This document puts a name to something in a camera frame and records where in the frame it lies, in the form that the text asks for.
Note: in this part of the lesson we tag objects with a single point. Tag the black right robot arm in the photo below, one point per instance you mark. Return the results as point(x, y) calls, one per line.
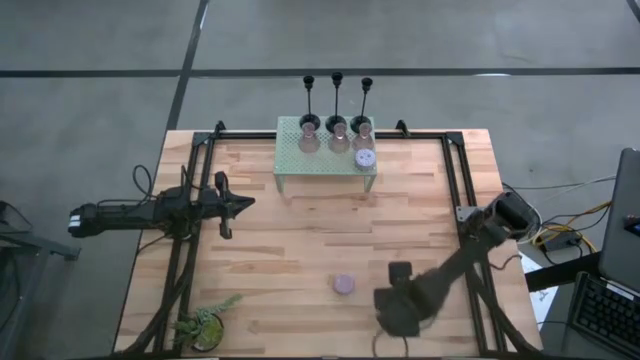
point(465, 260)

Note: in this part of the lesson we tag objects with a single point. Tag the tall black candlestick holder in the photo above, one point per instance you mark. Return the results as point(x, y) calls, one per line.
point(309, 119)
point(336, 121)
point(358, 122)

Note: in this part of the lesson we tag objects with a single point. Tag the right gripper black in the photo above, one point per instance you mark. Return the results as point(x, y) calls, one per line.
point(405, 305)

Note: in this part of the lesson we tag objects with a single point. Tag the grey open laptop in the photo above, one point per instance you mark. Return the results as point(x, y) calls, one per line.
point(620, 200)

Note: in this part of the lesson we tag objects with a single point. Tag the grey metal base plate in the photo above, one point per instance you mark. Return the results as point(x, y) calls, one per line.
point(465, 214)

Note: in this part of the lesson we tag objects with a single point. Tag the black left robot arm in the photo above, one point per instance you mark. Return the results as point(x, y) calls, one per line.
point(125, 217)

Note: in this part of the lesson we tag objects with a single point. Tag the black power brick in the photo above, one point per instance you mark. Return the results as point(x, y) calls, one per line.
point(562, 242)

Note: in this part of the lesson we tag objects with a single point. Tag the black aluminium table frame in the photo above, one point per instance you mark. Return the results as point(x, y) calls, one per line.
point(425, 135)

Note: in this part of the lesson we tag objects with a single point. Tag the green perforated metal shelf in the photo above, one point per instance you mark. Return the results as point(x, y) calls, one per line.
point(325, 162)

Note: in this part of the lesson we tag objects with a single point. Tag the pink patterned candle tin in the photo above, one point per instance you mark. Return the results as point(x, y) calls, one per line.
point(344, 284)

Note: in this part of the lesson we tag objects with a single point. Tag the black metal stand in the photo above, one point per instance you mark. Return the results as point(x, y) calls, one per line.
point(45, 247)

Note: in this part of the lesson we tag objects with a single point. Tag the pink ribbed glass candle holder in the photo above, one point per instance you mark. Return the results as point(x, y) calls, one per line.
point(340, 144)
point(364, 141)
point(309, 144)

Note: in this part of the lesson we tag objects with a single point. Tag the white paper sheet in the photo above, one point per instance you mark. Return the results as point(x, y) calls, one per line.
point(542, 300)

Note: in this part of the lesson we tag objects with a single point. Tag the black frame clamp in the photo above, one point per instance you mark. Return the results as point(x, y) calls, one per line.
point(401, 127)
point(219, 127)

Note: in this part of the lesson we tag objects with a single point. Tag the pale floral candle tin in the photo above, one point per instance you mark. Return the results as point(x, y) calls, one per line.
point(365, 159)

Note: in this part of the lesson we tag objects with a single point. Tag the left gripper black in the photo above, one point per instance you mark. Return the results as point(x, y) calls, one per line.
point(224, 207)

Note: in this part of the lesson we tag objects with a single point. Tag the green potted plant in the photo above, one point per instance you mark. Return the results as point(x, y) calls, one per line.
point(205, 329)

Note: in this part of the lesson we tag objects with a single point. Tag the small dark object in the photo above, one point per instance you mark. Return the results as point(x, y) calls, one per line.
point(632, 223)

